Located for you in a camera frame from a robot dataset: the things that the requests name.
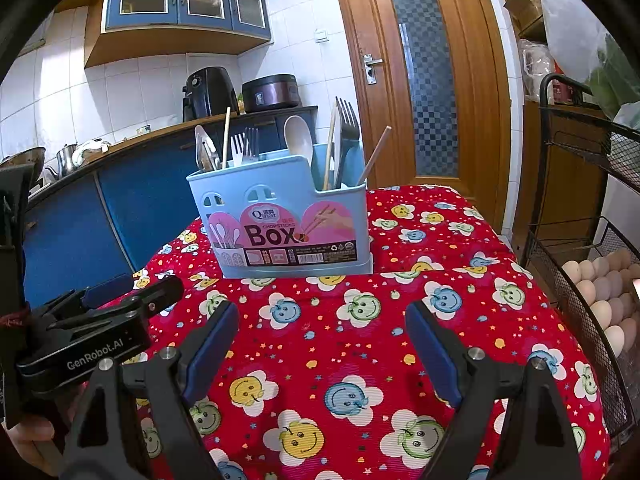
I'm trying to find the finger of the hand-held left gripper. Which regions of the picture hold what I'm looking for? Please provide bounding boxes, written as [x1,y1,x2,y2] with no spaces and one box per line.
[32,287,126,323]
[47,276,185,334]

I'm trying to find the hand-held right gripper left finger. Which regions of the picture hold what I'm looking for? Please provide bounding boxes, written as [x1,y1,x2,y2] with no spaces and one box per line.
[62,301,241,480]

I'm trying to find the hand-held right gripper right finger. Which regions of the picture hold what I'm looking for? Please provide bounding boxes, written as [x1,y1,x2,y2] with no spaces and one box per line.
[405,301,583,480]

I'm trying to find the light blue utensil box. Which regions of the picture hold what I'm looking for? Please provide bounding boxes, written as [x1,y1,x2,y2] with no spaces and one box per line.
[186,147,375,279]

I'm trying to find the wooden chopstick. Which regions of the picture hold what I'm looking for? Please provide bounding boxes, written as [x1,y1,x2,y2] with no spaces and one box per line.
[221,107,232,169]
[323,101,339,192]
[356,126,393,187]

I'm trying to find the beige plastic spoon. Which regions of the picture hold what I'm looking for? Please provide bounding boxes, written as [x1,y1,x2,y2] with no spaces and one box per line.
[283,115,314,158]

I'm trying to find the large steel fork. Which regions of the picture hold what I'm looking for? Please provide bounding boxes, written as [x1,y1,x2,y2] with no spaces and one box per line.
[345,102,362,188]
[335,96,357,188]

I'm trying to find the person's left hand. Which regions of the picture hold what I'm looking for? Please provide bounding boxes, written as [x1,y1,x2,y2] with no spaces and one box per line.
[10,417,56,478]

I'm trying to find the red printed tablecloth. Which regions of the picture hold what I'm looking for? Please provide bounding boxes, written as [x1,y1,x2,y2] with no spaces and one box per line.
[127,185,613,480]

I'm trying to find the blue kitchen counter cabinet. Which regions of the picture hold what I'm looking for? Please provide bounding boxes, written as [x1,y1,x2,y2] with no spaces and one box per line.
[20,105,319,306]

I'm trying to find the steel kettle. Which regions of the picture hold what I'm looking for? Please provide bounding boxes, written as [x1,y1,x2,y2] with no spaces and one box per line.
[45,143,78,178]

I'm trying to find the white cloth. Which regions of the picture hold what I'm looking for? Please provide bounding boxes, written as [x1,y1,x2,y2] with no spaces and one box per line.
[75,140,113,163]

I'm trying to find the metal wok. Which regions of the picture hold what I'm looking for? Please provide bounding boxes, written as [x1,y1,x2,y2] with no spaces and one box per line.
[0,146,47,171]

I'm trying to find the pile of eggs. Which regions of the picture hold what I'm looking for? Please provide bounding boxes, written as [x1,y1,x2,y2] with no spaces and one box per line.
[562,249,640,351]

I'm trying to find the black air fryer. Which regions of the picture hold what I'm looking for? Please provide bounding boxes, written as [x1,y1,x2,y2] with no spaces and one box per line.
[181,67,240,122]

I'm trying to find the wooden shelf unit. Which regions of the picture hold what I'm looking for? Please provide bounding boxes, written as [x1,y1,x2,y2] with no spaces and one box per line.
[500,0,608,241]

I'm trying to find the wooden door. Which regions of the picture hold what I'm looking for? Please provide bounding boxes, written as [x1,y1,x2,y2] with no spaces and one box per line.
[330,0,513,226]

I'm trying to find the dark rice cooker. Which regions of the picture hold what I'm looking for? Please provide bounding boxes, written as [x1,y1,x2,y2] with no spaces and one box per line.
[241,74,301,112]

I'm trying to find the green leafy vegetables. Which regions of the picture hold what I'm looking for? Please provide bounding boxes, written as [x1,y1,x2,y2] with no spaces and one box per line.
[587,35,640,121]

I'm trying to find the cardboard box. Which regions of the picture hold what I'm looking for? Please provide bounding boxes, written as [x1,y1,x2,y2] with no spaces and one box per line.
[502,0,543,36]

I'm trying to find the white plastic bag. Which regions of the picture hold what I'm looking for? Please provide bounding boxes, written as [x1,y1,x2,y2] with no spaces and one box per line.
[535,0,621,91]

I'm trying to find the black wire rack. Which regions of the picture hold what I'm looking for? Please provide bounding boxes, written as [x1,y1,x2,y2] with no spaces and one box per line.
[522,73,640,453]

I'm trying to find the blue wall cabinet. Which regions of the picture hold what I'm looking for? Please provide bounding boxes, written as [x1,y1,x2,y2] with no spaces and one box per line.
[52,0,275,68]

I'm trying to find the metal door handle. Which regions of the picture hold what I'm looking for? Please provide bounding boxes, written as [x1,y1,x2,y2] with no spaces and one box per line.
[361,52,385,85]

